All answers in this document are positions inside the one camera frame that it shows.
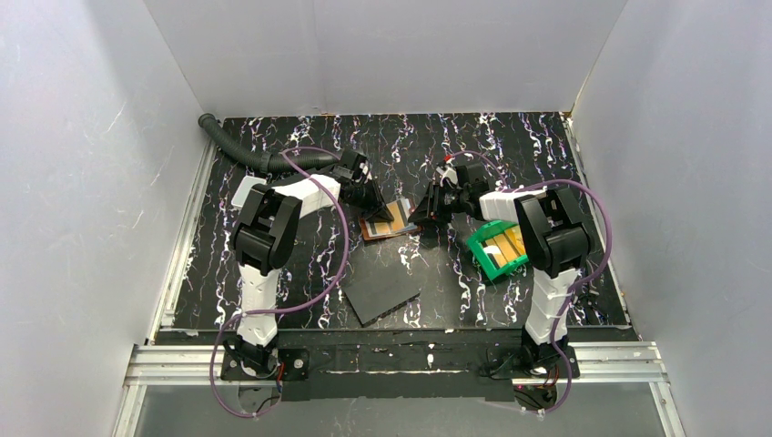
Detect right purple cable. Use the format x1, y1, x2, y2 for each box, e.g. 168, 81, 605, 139
449, 150, 614, 417

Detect cards in green tray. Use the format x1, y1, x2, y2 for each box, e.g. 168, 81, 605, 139
482, 226, 528, 270

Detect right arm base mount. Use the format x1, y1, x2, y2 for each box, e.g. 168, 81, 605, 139
477, 342, 581, 414

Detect brown leather card holder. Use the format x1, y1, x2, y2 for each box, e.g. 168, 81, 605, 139
360, 198, 421, 241

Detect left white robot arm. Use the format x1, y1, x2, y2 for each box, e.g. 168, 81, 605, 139
222, 150, 391, 372

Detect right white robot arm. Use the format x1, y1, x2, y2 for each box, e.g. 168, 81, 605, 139
409, 160, 594, 367

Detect green plastic card tray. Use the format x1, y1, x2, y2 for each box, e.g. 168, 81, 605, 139
466, 220, 529, 281

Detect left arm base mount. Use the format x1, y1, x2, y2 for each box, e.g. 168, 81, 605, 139
219, 336, 310, 414

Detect black foam block front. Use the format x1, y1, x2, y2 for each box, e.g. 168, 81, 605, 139
343, 264, 421, 327

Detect white plastic box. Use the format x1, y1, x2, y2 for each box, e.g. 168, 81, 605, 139
231, 176, 267, 209

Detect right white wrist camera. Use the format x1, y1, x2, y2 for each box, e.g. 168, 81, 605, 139
435, 155, 458, 187

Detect purple cable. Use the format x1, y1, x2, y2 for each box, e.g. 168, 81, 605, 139
449, 150, 614, 417
208, 146, 352, 420

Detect black striped gold card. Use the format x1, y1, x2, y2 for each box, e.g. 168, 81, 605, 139
366, 221, 393, 239

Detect gold credit card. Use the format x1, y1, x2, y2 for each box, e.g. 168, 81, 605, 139
387, 198, 412, 234

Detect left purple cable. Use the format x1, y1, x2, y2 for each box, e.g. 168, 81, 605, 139
208, 146, 352, 420

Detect black corrugated hose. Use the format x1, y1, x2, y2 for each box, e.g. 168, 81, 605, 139
198, 112, 348, 175

